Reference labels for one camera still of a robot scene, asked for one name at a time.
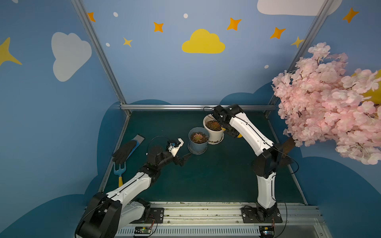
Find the yellow watering can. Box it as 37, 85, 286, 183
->
222, 128, 242, 138

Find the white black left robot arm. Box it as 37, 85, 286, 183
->
74, 139, 186, 238

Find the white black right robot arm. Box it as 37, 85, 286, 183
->
212, 104, 281, 221

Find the dark succulent in white pot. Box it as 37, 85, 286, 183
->
205, 120, 222, 131

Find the red-green succulent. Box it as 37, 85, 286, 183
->
190, 132, 208, 144

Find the white plant pot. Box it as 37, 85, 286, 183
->
203, 114, 224, 141

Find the blue-grey plant pot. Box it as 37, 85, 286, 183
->
188, 127, 209, 155

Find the white pot saucer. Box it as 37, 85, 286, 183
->
208, 137, 224, 145

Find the black garden glove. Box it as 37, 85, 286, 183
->
112, 143, 129, 164

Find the blue garden hand fork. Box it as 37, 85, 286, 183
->
113, 163, 126, 187

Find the left green circuit board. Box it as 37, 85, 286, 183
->
134, 227, 152, 235

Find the green circuit board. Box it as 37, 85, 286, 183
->
259, 226, 275, 238
134, 227, 152, 235

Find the pink blossom artificial tree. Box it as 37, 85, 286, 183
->
272, 43, 381, 165

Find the right green circuit board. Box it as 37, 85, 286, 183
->
259, 226, 275, 238

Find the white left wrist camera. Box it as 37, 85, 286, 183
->
167, 138, 184, 157

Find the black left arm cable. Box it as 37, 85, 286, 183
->
146, 136, 175, 155

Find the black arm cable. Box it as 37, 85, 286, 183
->
146, 136, 175, 155
203, 106, 300, 175

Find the aluminium frame rail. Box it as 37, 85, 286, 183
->
120, 104, 276, 111

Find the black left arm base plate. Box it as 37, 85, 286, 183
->
131, 208, 164, 224

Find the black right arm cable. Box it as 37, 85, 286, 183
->
203, 106, 300, 175

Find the brown tree base plate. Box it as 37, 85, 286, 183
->
279, 155, 294, 167

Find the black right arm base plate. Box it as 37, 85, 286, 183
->
241, 205, 283, 224

